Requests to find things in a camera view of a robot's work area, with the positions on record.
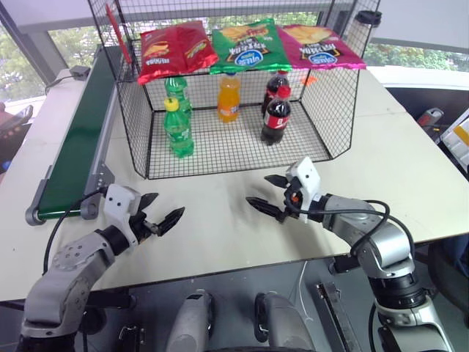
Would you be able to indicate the orange object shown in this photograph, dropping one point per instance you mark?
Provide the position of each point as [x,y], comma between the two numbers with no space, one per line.
[310,81]

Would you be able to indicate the red chips bag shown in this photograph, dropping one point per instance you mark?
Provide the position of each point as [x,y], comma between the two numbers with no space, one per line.
[176,50]

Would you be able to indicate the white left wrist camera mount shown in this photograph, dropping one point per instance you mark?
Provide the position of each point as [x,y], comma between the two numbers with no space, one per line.
[118,205]

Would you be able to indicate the green chips bag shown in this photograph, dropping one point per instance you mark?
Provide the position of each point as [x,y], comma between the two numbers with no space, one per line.
[249,47]

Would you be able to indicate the grey robot leg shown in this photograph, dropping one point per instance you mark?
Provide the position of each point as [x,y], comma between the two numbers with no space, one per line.
[280,322]
[192,322]

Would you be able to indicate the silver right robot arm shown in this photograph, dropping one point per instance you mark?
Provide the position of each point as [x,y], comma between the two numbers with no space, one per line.
[381,249]

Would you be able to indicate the grey robot left leg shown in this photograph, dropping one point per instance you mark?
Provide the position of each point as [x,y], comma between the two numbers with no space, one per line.
[192,322]

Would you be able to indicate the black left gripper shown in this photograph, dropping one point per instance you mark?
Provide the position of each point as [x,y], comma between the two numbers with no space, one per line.
[141,224]

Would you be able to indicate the red sign card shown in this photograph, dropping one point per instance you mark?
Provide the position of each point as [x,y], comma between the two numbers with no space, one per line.
[118,36]

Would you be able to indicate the black power adapter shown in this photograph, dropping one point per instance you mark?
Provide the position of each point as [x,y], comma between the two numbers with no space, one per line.
[80,72]

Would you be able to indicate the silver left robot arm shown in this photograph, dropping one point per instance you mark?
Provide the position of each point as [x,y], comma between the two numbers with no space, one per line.
[69,271]

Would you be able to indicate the green conveyor belt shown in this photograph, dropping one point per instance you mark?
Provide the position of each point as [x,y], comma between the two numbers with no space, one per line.
[75,146]

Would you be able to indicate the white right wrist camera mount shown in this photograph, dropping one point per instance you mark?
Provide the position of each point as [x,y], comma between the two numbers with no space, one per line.
[307,183]

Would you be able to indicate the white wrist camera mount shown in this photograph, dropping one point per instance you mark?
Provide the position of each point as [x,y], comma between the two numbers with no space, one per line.
[118,205]
[307,183]

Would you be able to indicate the green soda bottle yellow cap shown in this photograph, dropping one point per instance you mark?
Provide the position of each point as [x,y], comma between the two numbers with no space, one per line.
[178,128]
[179,93]

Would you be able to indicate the cola bottle red cap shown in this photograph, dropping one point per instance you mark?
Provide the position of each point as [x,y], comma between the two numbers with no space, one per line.
[275,121]
[273,89]

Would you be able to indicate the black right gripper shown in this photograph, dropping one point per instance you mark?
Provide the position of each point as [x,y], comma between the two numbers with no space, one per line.
[291,199]

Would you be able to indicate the pink chips bag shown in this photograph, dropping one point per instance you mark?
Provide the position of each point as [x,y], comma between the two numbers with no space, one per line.
[318,45]

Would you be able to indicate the orange soda bottle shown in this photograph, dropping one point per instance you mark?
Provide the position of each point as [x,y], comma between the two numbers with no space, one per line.
[228,97]

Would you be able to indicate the grey robot right leg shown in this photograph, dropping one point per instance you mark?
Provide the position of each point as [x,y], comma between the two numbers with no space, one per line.
[280,322]

